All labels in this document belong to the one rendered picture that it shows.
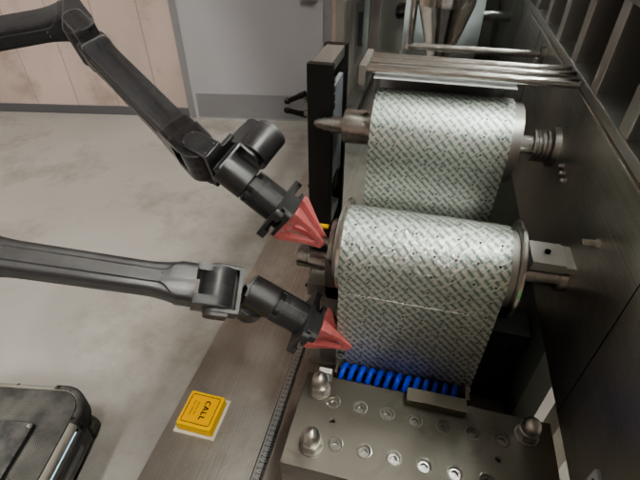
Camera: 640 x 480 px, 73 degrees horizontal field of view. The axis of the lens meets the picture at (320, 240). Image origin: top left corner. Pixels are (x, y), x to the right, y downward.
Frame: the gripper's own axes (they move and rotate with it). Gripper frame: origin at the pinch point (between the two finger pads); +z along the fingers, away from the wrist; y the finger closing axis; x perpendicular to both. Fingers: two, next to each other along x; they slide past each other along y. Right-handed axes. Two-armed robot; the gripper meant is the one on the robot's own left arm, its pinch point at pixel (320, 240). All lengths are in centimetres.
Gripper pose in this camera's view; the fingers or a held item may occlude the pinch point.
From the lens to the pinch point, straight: 72.3
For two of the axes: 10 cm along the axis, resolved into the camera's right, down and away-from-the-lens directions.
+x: 5.7, -5.5, -6.1
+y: -2.7, 5.7, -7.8
